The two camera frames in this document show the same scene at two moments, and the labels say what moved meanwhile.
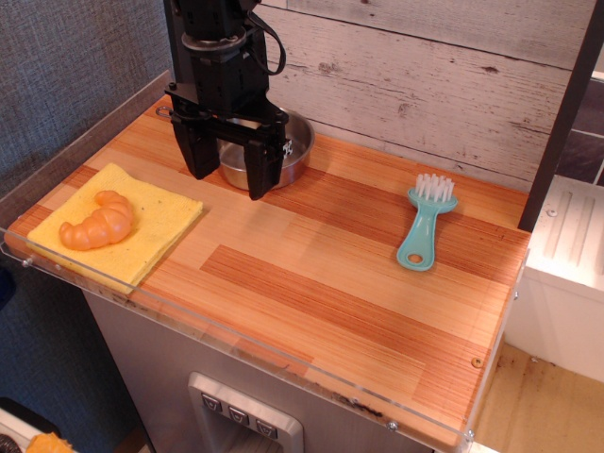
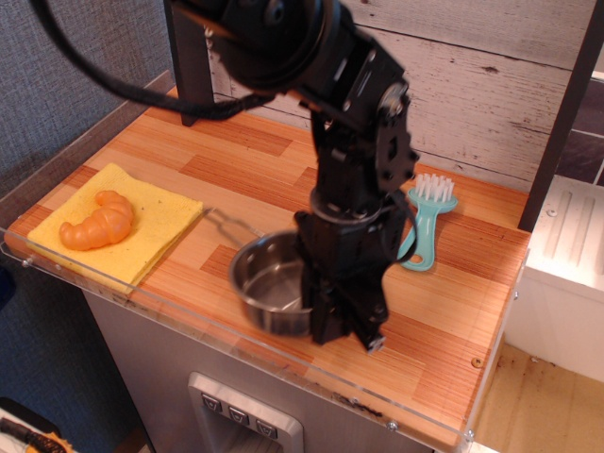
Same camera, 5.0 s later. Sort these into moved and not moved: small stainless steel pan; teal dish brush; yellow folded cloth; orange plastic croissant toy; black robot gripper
Moved: black robot gripper; small stainless steel pan
Not moved: yellow folded cloth; orange plastic croissant toy; teal dish brush
